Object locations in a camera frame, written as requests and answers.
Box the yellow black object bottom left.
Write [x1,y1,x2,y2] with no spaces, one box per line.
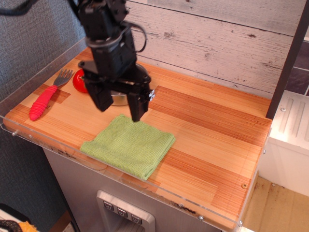
[0,219,38,232]

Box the clear acrylic table guard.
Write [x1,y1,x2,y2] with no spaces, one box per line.
[1,41,271,231]

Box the white appliance right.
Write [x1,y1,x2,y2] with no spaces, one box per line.
[258,91,309,196]

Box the red toy tomato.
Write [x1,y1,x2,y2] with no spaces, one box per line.
[72,69,88,93]

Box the dark vertical post right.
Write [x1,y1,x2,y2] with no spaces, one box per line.
[266,0,309,119]

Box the red handled fork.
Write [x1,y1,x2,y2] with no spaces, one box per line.
[29,69,73,121]

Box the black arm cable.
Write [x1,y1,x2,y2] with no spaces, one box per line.
[0,0,148,53]

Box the green cloth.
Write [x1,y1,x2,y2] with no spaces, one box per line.
[80,115,175,180]

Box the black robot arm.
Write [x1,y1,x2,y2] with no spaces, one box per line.
[70,0,155,122]

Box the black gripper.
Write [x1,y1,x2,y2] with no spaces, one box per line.
[79,26,155,122]

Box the grey cabinet with dispenser panel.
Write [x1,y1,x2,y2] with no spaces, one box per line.
[44,149,219,232]

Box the stainless steel bowl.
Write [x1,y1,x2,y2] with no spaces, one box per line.
[110,64,152,107]

